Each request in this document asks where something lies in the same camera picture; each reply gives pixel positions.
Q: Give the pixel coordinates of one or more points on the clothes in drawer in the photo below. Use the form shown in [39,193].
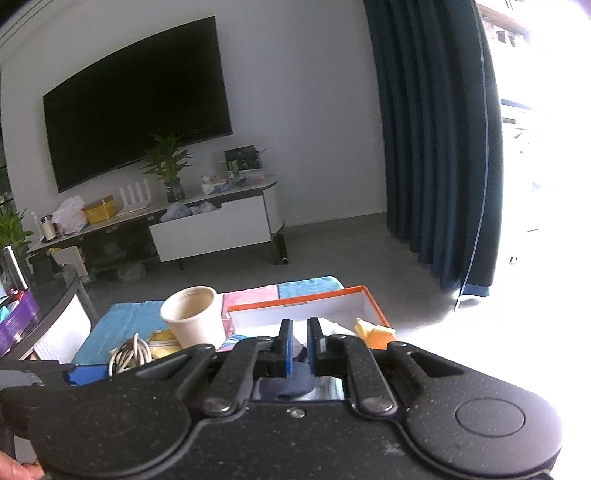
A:
[184,211]

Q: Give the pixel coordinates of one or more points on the yellow box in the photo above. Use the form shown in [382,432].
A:
[101,210]

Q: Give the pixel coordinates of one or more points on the yellow knitted cloth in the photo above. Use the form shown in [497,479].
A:
[161,344]

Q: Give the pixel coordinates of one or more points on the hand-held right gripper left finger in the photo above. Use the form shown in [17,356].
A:
[287,353]

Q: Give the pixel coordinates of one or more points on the white cabinet drawer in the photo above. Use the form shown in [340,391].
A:
[212,230]

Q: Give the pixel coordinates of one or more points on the black wall television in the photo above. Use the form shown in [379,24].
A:
[134,101]

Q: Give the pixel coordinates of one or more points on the yellow cloth strip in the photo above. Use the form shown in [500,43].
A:
[376,333]

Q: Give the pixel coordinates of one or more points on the person's left hand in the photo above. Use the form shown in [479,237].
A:
[18,470]

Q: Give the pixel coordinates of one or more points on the white plastic bag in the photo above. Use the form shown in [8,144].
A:
[69,214]

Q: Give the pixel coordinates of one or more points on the dark blue cloth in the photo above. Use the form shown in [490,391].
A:
[288,385]

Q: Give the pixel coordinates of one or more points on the purple storage box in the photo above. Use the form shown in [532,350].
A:
[16,321]

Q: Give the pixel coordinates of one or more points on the green plant in glass vase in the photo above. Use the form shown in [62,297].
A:
[168,161]

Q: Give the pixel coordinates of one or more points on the small jar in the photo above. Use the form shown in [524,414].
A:
[48,228]

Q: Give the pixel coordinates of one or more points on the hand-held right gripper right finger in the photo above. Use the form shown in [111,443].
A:
[316,353]

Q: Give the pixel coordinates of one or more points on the round ribbed coffee table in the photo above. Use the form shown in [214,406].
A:
[60,314]

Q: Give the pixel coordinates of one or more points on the white television cabinet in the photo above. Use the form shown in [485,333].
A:
[272,207]

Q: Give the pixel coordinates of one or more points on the dark blue curtain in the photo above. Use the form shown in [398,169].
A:
[429,138]

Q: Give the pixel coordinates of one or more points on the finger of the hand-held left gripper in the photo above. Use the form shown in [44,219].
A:
[87,374]

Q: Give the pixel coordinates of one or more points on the white box with orange rim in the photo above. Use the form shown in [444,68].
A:
[300,310]

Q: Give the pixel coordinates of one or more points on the blue patchwork blanket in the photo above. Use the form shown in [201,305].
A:
[124,318]

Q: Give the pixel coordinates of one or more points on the tall green potted plant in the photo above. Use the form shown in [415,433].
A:
[14,240]

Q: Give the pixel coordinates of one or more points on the beige paper cup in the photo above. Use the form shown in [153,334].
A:
[194,318]

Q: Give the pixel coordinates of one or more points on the white router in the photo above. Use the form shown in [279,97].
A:
[134,201]

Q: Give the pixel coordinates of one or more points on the dark green box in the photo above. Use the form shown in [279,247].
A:
[242,159]

